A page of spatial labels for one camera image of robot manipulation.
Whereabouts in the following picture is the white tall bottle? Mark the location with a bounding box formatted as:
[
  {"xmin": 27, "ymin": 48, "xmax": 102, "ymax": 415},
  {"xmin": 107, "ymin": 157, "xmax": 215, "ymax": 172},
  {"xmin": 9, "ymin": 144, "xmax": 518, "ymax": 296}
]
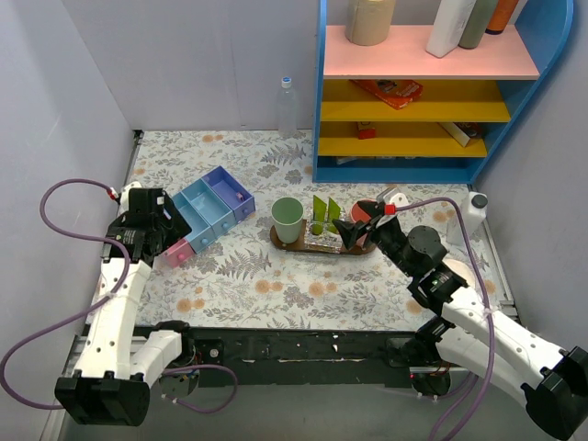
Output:
[{"xmin": 425, "ymin": 0, "xmax": 476, "ymax": 58}]

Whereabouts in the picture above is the lime green toothpaste tube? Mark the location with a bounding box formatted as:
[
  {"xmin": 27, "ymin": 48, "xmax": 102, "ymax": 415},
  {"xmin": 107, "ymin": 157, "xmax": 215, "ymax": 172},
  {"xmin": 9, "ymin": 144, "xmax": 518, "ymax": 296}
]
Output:
[
  {"xmin": 327, "ymin": 198, "xmax": 341, "ymax": 233},
  {"xmin": 311, "ymin": 196, "xmax": 327, "ymax": 235}
]

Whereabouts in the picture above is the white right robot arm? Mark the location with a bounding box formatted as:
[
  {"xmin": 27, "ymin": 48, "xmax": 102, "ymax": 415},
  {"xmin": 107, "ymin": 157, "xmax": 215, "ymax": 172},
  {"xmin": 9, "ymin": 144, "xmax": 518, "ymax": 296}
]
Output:
[{"xmin": 334, "ymin": 218, "xmax": 587, "ymax": 440}]

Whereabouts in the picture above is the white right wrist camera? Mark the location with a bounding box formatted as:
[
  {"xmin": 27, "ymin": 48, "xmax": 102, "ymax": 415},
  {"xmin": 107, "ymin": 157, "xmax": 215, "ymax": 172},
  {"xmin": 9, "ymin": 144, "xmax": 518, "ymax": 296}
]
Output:
[{"xmin": 376, "ymin": 187, "xmax": 410, "ymax": 208}]

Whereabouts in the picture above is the clear textured toothbrush holder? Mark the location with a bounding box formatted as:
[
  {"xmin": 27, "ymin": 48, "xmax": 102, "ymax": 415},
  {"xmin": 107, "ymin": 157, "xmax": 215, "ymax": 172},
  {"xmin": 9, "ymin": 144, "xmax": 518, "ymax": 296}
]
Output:
[{"xmin": 303, "ymin": 220, "xmax": 344, "ymax": 254}]

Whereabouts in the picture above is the orange bottle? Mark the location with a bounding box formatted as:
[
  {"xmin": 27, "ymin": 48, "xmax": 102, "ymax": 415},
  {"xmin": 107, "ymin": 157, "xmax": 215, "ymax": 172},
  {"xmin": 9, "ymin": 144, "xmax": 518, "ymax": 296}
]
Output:
[{"xmin": 485, "ymin": 0, "xmax": 519, "ymax": 35}]

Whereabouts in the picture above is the red orange snack box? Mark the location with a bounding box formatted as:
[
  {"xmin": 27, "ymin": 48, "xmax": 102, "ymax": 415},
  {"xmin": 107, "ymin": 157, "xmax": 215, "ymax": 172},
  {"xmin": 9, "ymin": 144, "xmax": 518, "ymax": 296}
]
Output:
[{"xmin": 352, "ymin": 79, "xmax": 424, "ymax": 110}]

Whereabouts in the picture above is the green plastic cup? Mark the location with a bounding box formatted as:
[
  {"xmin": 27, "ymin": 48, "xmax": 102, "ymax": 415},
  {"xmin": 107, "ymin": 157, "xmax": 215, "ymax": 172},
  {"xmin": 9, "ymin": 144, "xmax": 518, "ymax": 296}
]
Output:
[{"xmin": 271, "ymin": 197, "xmax": 304, "ymax": 244}]

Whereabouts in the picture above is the pink plastic cup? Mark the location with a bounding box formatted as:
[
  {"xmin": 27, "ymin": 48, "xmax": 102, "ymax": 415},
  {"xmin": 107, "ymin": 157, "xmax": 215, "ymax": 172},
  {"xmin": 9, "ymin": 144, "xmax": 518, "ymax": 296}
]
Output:
[{"xmin": 350, "ymin": 199, "xmax": 383, "ymax": 249}]

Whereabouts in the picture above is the clear plastic water bottle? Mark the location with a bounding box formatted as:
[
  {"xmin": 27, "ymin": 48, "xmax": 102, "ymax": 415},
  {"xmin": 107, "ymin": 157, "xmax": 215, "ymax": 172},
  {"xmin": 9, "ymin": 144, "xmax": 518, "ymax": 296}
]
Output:
[{"xmin": 277, "ymin": 76, "xmax": 298, "ymax": 138}]

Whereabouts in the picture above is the white brown flat box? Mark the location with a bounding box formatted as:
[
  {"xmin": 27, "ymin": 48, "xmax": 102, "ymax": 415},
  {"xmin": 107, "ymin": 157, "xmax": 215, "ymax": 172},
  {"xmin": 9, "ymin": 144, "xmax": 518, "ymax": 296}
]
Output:
[{"xmin": 438, "ymin": 122, "xmax": 482, "ymax": 148}]

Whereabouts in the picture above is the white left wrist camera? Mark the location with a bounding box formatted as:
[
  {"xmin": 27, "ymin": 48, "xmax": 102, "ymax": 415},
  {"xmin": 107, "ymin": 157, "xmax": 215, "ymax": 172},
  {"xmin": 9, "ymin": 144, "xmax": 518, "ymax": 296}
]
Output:
[{"xmin": 107, "ymin": 182, "xmax": 141, "ymax": 211}]

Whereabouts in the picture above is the oval wooden tray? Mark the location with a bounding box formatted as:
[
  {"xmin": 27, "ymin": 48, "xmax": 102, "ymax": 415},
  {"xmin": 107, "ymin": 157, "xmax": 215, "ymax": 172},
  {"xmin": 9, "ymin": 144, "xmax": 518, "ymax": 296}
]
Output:
[{"xmin": 270, "ymin": 220, "xmax": 376, "ymax": 255}]

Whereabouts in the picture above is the purple drawer box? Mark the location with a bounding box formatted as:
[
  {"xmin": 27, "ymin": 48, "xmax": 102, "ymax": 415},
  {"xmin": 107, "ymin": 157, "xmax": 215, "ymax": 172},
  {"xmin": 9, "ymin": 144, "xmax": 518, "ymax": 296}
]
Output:
[{"xmin": 202, "ymin": 166, "xmax": 255, "ymax": 223}]

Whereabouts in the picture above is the light blue drawer box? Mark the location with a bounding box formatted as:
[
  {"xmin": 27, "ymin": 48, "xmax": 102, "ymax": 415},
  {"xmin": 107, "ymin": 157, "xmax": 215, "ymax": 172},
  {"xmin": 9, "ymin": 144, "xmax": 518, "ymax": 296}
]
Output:
[{"xmin": 181, "ymin": 179, "xmax": 236, "ymax": 237}]

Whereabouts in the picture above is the toilet paper roll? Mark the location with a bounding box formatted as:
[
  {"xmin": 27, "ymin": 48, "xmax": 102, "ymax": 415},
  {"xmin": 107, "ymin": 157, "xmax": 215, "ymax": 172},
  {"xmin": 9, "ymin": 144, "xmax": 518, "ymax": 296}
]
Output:
[{"xmin": 444, "ymin": 258, "xmax": 477, "ymax": 288}]

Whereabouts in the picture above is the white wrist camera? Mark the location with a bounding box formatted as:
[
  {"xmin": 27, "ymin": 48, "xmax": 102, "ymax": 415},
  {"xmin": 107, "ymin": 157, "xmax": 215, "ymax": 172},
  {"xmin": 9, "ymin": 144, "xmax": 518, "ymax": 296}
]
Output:
[
  {"xmin": 107, "ymin": 182, "xmax": 141, "ymax": 211},
  {"xmin": 376, "ymin": 187, "xmax": 410, "ymax": 208}
]

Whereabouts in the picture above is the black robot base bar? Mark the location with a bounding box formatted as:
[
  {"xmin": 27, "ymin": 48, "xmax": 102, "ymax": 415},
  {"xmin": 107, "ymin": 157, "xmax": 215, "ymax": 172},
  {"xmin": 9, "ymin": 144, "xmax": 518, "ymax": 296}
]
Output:
[{"xmin": 183, "ymin": 327, "xmax": 467, "ymax": 395}]

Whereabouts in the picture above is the red small box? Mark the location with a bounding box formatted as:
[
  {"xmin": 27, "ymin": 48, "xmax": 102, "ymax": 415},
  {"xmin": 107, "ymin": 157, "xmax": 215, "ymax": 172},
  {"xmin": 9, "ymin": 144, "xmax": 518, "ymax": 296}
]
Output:
[{"xmin": 356, "ymin": 121, "xmax": 377, "ymax": 140}]

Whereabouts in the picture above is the beige paper towel roll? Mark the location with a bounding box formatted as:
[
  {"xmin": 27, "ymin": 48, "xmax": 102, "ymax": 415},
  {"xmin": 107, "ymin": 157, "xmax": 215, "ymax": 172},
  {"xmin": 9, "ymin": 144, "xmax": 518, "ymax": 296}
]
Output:
[{"xmin": 345, "ymin": 0, "xmax": 396, "ymax": 46}]

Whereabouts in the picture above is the blue wooden shelf unit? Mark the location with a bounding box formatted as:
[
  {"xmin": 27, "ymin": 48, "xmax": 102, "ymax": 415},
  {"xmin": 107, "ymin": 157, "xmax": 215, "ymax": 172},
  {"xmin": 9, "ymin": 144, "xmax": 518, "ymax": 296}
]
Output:
[{"xmin": 313, "ymin": 1, "xmax": 574, "ymax": 184}]

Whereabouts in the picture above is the grey green bottle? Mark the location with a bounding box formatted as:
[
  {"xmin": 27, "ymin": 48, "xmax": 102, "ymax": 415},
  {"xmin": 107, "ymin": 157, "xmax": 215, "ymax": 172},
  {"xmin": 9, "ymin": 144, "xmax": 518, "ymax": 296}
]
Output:
[{"xmin": 458, "ymin": 0, "xmax": 498, "ymax": 50}]

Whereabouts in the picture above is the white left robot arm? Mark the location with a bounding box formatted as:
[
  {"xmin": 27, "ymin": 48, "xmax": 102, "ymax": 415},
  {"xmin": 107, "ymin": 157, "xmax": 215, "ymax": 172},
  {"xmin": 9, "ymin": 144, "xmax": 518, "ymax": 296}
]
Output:
[{"xmin": 55, "ymin": 182, "xmax": 196, "ymax": 426}]

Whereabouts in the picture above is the pink drawer box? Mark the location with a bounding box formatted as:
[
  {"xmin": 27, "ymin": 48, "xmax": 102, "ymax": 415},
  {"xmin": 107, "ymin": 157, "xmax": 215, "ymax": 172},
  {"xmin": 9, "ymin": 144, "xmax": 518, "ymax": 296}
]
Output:
[{"xmin": 162, "ymin": 239, "xmax": 195, "ymax": 268}]

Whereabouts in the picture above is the white bottle grey cap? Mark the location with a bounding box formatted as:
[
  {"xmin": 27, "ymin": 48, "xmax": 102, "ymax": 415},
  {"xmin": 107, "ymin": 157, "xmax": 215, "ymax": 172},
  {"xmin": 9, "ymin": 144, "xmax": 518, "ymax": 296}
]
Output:
[{"xmin": 447, "ymin": 191, "xmax": 488, "ymax": 245}]

